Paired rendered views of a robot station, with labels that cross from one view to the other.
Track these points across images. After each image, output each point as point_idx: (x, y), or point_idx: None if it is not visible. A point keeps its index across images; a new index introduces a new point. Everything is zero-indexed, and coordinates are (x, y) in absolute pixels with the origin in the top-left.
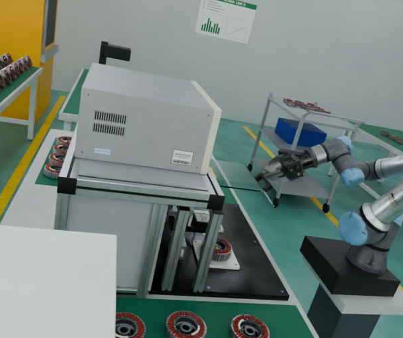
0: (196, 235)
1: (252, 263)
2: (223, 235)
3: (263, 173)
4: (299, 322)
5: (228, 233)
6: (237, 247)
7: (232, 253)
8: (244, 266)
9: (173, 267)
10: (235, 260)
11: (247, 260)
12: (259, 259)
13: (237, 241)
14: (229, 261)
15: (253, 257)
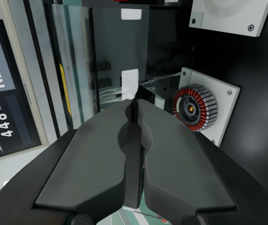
0: (199, 48)
1: (253, 150)
2: (253, 47)
3: (130, 119)
4: None
5: None
6: (256, 100)
7: (222, 119)
8: (232, 147)
9: None
10: (218, 134)
11: (248, 139)
12: None
13: None
14: (208, 131)
15: None
